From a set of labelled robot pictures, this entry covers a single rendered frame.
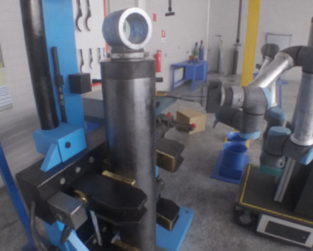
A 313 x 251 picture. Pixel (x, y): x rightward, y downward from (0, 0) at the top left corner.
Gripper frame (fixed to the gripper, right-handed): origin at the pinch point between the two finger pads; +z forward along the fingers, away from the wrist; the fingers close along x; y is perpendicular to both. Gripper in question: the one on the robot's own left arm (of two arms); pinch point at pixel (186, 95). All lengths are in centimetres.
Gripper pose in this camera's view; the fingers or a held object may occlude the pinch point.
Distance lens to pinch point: 82.7
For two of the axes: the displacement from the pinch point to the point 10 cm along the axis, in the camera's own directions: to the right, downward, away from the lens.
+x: 0.0, 9.2, 3.9
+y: -0.6, 3.9, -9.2
